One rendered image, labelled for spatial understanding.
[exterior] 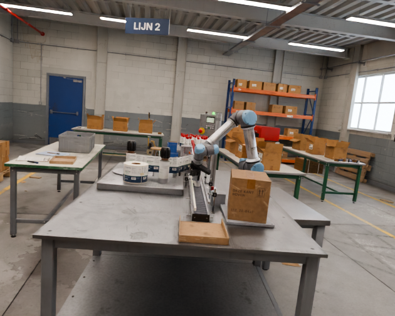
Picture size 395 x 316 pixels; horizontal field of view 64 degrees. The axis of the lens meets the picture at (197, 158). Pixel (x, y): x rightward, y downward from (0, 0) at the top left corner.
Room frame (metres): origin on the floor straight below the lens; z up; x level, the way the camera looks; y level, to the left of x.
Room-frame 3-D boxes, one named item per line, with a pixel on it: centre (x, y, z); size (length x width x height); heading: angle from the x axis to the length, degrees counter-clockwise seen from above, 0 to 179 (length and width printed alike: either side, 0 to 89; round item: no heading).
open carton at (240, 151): (5.22, -0.79, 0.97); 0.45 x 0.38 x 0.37; 103
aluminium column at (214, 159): (2.74, -0.15, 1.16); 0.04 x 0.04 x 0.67; 3
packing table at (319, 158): (6.90, -2.58, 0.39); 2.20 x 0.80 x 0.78; 10
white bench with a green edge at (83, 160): (4.08, 1.71, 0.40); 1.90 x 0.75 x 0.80; 10
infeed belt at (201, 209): (2.69, -0.01, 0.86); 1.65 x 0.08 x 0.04; 3
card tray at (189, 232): (1.69, -0.06, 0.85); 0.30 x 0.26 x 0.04; 3
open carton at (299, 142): (7.49, -2.43, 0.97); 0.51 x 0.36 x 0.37; 103
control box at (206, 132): (2.80, -0.08, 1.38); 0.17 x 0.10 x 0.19; 58
